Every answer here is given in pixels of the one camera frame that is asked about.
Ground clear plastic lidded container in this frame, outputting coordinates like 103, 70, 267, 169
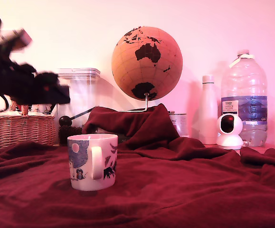
56, 68, 101, 129

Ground black round-headed scoop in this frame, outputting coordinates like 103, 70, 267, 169
58, 107, 97, 126

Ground dark brown textured jar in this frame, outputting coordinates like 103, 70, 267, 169
58, 125, 83, 145

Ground white paper sheets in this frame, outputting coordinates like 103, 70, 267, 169
0, 110, 50, 117

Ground white illustrated ceramic mug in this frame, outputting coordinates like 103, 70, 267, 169
67, 133, 118, 192

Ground cork globe on metal stand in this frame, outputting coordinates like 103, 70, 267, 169
111, 26, 183, 112

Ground white labelled tin can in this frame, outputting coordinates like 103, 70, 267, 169
169, 111, 188, 138

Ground slim white insulated bottle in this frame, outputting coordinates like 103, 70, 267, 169
198, 75, 218, 145

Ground dark red fleece blanket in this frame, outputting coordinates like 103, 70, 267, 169
0, 103, 275, 228

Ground large clear water bottle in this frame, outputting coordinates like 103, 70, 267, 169
220, 49, 268, 147

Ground wicker basket with handle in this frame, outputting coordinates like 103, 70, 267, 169
0, 101, 57, 152

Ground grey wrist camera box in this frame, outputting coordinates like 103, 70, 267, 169
0, 28, 33, 51

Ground small white round camera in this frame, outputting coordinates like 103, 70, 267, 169
216, 114, 244, 150

